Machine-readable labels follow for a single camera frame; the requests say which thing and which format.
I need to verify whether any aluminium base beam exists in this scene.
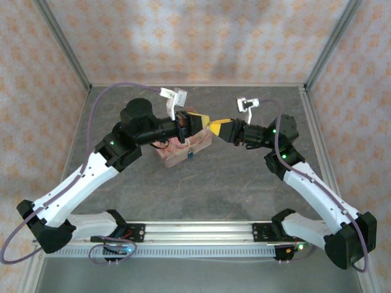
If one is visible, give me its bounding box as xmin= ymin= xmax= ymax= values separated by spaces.
xmin=32 ymin=220 xmax=309 ymax=247

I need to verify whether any aluminium table edge rail short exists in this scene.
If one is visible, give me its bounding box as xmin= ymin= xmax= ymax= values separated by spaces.
xmin=89 ymin=82 xmax=307 ymax=89

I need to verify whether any aluminium table edge rail wide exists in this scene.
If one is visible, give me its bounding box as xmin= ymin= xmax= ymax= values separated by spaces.
xmin=300 ymin=86 xmax=342 ymax=198

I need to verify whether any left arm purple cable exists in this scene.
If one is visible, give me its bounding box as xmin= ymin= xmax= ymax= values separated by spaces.
xmin=0 ymin=82 xmax=163 ymax=266

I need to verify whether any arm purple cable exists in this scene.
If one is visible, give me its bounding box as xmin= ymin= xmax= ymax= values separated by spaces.
xmin=0 ymin=82 xmax=163 ymax=266
xmin=258 ymin=99 xmax=369 ymax=273

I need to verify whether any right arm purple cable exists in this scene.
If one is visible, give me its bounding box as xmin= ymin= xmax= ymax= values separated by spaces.
xmin=258 ymin=99 xmax=369 ymax=273

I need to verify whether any aluminium frame post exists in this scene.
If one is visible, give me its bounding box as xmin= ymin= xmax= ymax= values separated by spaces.
xmin=304 ymin=0 xmax=364 ymax=92
xmin=32 ymin=0 xmax=93 ymax=93

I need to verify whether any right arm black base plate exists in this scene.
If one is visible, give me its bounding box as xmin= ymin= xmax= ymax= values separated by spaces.
xmin=252 ymin=222 xmax=306 ymax=244

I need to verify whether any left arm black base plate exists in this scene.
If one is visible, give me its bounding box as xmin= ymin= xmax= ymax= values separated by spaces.
xmin=90 ymin=222 xmax=146 ymax=244

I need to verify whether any slotted grey cable duct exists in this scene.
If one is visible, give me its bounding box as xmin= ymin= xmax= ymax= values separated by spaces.
xmin=45 ymin=245 xmax=276 ymax=259

